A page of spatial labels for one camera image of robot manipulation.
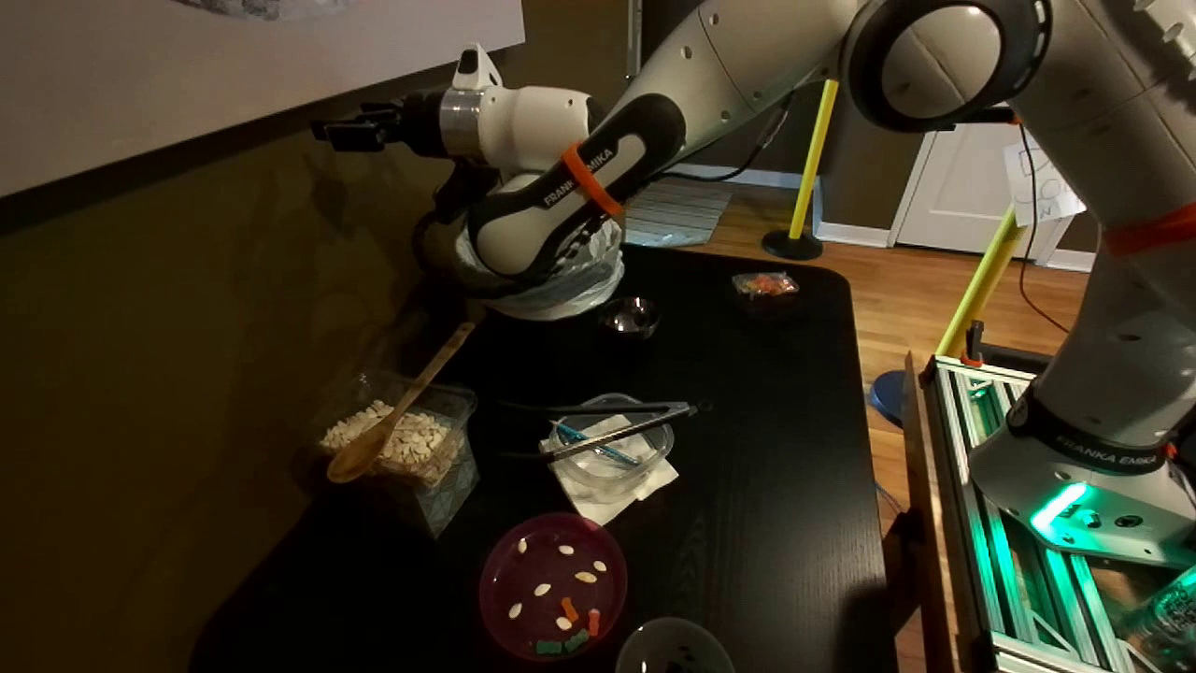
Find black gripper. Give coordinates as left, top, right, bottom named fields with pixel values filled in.
left=312, top=101, right=446, bottom=158

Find white picture frame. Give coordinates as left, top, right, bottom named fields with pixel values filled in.
left=0, top=0, right=525, bottom=193

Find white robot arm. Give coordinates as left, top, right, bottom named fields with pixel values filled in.
left=313, top=0, right=1196, bottom=570

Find bin with white liner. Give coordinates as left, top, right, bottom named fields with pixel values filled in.
left=453, top=221, right=623, bottom=323

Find small clear glass bowl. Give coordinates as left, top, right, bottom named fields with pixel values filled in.
left=602, top=295, right=660, bottom=341

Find clear container of white bits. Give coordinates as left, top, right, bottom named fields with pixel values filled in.
left=313, top=371, right=478, bottom=533

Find wooden spoon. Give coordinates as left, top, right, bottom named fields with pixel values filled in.
left=324, top=318, right=476, bottom=486

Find clear lid under tongs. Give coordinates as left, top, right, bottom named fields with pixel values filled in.
left=551, top=394, right=686, bottom=467

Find candy packet on table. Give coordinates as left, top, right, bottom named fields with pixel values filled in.
left=734, top=273, right=799, bottom=299

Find black tongs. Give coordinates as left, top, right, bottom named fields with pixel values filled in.
left=525, top=399, right=697, bottom=464

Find white napkin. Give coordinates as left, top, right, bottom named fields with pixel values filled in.
left=551, top=427, right=682, bottom=526

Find yellow pole with black base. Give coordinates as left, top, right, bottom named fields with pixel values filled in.
left=762, top=77, right=843, bottom=259

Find purple plate with pills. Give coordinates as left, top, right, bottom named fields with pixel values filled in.
left=478, top=512, right=628, bottom=665

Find blue round disc on floor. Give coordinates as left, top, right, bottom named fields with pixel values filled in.
left=869, top=371, right=907, bottom=427

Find white door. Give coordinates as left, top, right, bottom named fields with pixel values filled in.
left=894, top=123, right=1086, bottom=260

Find clear bowl at bottom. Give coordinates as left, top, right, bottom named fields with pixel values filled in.
left=612, top=616, right=737, bottom=673

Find yellow angled pole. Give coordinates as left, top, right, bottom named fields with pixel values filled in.
left=935, top=211, right=1026, bottom=356

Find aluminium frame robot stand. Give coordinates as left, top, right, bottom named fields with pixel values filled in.
left=916, top=356, right=1194, bottom=673

